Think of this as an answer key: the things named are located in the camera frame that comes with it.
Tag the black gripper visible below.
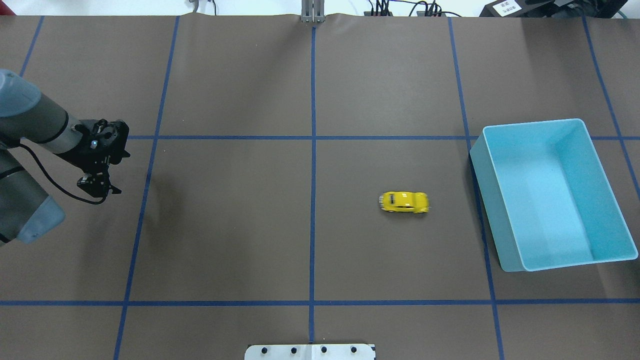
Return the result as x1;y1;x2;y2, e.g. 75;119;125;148
64;145;122;197

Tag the yellow beetle toy car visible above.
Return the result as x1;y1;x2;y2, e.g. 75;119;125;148
378;191;430;214

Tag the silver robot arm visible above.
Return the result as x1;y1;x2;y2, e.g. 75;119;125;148
0;68;130;245

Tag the turquoise plastic bin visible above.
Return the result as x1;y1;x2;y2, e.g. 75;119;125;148
470;118;639;272

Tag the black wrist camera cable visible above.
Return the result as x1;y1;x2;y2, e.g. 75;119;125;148
18;143;108;206

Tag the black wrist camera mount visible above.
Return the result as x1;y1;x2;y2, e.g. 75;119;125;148
72;119;131;166

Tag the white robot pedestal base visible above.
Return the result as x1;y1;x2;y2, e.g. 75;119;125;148
244;343;377;360

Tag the aluminium frame post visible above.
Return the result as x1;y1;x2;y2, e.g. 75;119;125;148
301;0;326;24

